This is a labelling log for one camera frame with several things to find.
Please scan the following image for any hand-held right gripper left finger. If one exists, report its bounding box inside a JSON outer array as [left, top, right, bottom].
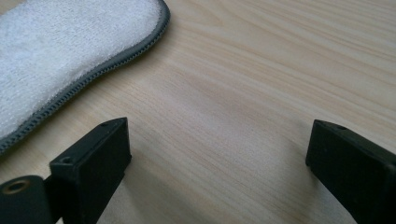
[[49, 117, 133, 224]]

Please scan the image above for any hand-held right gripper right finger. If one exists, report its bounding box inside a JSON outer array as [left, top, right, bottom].
[[304, 119, 396, 224]]

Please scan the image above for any white towel with grey trim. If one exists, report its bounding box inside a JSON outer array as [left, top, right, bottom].
[[0, 0, 172, 157]]

